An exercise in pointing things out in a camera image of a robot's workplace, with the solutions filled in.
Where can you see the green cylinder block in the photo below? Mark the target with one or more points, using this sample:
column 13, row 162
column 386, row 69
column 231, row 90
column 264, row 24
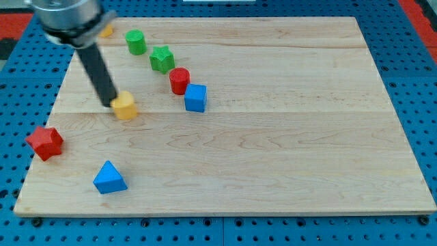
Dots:
column 135, row 40

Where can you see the red cylinder block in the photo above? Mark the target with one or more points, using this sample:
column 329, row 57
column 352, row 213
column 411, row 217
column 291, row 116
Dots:
column 179, row 80

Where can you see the wooden board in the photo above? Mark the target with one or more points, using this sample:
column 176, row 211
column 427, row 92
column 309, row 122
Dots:
column 297, row 123

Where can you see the blue cube block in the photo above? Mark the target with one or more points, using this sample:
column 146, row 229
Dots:
column 195, row 98

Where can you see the red star block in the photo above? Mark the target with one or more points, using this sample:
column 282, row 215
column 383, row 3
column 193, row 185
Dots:
column 45, row 142

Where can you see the yellow block behind arm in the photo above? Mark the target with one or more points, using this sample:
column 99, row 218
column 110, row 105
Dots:
column 106, row 32

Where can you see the blue triangle block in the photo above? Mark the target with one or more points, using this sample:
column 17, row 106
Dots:
column 109, row 180

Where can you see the yellow heart block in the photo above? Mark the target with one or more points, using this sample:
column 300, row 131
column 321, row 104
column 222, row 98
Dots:
column 124, row 106

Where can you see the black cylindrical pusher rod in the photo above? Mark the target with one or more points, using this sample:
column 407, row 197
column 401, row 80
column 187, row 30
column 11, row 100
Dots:
column 98, row 74

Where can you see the green star block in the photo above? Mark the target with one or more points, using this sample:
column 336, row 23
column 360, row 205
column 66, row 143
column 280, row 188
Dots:
column 162, row 59

